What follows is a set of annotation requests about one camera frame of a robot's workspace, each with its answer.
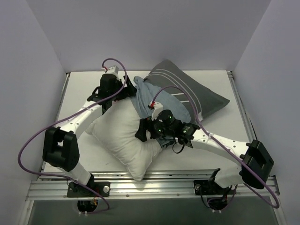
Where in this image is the white pillow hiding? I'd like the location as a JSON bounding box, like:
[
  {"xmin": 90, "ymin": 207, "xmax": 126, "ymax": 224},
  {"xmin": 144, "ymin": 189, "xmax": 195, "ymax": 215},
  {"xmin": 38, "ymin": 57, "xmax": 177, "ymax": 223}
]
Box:
[{"xmin": 86, "ymin": 98, "xmax": 162, "ymax": 181}]

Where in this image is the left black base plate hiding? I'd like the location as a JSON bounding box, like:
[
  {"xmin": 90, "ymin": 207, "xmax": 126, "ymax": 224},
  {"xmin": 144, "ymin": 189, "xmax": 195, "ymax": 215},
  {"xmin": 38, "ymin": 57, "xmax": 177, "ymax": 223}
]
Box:
[{"xmin": 67, "ymin": 182, "xmax": 110, "ymax": 198}]

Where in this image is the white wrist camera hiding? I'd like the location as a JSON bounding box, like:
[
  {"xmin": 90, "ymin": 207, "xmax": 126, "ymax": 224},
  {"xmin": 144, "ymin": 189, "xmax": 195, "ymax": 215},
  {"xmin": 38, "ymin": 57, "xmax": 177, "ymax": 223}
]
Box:
[
  {"xmin": 148, "ymin": 102, "xmax": 163, "ymax": 121},
  {"xmin": 102, "ymin": 65, "xmax": 119, "ymax": 76}
]

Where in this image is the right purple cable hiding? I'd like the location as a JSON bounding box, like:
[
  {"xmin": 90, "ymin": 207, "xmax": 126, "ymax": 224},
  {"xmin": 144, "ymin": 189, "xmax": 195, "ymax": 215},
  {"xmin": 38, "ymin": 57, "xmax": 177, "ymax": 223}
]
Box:
[{"xmin": 152, "ymin": 86, "xmax": 280, "ymax": 209}]

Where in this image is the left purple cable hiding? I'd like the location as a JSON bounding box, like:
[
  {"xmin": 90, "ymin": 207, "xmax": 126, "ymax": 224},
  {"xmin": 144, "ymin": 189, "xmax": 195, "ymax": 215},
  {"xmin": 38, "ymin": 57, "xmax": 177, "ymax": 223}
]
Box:
[{"xmin": 17, "ymin": 58, "xmax": 128, "ymax": 215}]

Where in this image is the pillowcase grey outside blue inside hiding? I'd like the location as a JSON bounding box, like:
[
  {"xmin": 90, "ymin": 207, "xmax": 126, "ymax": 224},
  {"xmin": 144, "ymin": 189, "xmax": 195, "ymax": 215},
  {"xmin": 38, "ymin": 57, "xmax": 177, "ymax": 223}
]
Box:
[{"xmin": 130, "ymin": 59, "xmax": 231, "ymax": 150}]

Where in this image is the aluminium rail frame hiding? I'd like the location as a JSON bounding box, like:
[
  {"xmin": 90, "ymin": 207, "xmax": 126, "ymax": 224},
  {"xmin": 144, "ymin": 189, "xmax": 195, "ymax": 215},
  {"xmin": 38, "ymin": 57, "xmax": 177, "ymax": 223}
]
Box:
[{"xmin": 20, "ymin": 70, "xmax": 285, "ymax": 225}]

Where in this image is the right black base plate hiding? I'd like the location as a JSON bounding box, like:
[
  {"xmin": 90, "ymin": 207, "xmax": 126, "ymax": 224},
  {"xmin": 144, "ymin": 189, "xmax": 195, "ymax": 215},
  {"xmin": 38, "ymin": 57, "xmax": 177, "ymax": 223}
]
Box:
[{"xmin": 194, "ymin": 180, "xmax": 234, "ymax": 195}]

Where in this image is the purple cable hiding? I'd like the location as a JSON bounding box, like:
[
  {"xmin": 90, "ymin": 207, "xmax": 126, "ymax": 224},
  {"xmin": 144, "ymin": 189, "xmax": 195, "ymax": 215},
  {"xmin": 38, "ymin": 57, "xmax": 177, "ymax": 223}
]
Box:
[
  {"xmin": 152, "ymin": 86, "xmax": 280, "ymax": 209},
  {"xmin": 17, "ymin": 58, "xmax": 128, "ymax": 215}
]

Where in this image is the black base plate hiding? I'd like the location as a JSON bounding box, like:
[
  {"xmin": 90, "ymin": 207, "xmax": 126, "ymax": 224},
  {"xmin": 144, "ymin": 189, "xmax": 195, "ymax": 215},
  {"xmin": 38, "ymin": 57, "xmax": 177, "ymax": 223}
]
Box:
[
  {"xmin": 67, "ymin": 182, "xmax": 110, "ymax": 198},
  {"xmin": 194, "ymin": 180, "xmax": 234, "ymax": 195}
]

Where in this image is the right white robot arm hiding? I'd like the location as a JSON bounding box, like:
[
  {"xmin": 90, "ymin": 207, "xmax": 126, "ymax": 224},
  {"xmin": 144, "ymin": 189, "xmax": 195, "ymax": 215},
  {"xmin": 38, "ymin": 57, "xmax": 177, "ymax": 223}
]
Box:
[{"xmin": 135, "ymin": 110, "xmax": 274, "ymax": 194}]

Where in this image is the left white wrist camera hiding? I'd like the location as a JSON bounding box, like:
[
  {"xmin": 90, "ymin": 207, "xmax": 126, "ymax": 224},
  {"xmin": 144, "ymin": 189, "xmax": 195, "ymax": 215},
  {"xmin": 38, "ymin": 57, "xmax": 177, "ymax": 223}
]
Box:
[{"xmin": 102, "ymin": 65, "xmax": 119, "ymax": 76}]

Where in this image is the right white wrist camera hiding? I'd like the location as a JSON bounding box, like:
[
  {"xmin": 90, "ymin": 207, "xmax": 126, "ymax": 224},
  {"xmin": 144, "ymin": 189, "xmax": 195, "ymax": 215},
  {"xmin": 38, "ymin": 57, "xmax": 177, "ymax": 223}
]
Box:
[{"xmin": 148, "ymin": 102, "xmax": 163, "ymax": 121}]

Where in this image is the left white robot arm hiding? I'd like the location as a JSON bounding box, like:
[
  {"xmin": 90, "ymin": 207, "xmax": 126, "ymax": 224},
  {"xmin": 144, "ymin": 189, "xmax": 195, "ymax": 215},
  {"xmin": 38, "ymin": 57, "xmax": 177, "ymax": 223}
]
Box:
[{"xmin": 42, "ymin": 72, "xmax": 136, "ymax": 196}]

